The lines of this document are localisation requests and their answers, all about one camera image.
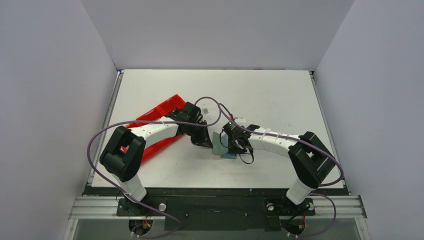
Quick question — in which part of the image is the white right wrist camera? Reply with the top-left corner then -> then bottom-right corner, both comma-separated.
233,117 -> 247,126

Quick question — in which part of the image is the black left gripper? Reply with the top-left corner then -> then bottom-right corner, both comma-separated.
186,120 -> 213,149

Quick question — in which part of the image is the green leather card holder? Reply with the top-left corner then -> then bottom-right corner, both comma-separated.
211,132 -> 237,160

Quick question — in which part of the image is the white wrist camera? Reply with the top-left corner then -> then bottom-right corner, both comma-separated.
201,108 -> 209,115
233,117 -> 247,126

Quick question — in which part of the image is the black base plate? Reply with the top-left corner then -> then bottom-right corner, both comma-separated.
71,186 -> 349,231

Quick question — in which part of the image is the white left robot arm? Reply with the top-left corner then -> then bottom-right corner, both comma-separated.
99,102 -> 213,215

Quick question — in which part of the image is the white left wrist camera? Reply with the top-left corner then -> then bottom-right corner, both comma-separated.
201,108 -> 209,115

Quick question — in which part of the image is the aluminium frame rail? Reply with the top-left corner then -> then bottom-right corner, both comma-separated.
63,193 -> 370,240

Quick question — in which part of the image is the red right bin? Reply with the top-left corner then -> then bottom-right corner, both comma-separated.
155,94 -> 186,118

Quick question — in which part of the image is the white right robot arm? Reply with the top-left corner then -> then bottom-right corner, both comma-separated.
222,121 -> 336,214

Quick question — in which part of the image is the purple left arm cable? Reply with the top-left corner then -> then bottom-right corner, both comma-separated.
86,96 -> 223,239

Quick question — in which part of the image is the red middle bin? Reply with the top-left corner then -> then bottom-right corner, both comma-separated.
136,105 -> 183,164

